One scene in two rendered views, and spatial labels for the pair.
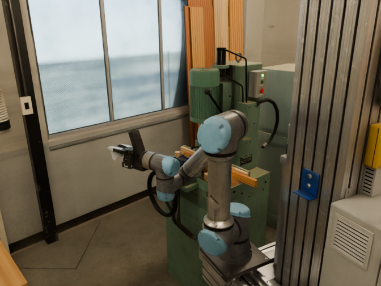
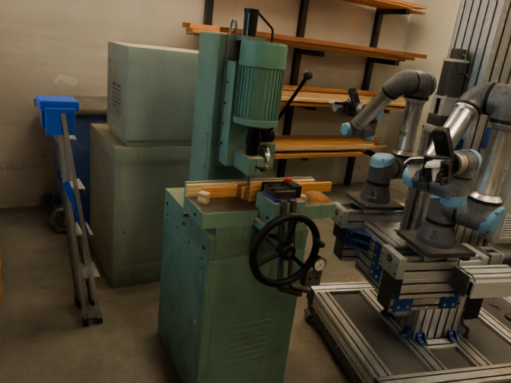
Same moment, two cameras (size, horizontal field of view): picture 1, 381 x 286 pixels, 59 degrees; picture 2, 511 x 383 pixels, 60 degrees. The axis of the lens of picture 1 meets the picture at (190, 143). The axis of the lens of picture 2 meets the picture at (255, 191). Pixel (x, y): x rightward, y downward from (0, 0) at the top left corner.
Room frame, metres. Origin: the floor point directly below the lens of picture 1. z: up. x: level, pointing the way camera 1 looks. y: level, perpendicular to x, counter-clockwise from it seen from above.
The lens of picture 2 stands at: (1.65, 1.62, 1.49)
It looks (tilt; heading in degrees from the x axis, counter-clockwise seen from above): 18 degrees down; 281
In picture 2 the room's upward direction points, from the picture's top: 7 degrees clockwise
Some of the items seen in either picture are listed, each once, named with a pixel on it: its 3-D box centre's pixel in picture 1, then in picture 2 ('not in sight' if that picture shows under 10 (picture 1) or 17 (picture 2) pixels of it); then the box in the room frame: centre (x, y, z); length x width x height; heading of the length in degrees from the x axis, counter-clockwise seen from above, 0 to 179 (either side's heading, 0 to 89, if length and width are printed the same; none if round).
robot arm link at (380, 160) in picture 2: not in sight; (382, 167); (1.45, -0.63, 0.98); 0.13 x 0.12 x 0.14; 42
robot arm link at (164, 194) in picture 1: (168, 185); (450, 188); (1.28, 0.10, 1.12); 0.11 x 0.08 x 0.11; 144
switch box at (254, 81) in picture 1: (257, 83); not in sight; (2.10, -0.42, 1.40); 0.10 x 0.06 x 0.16; 130
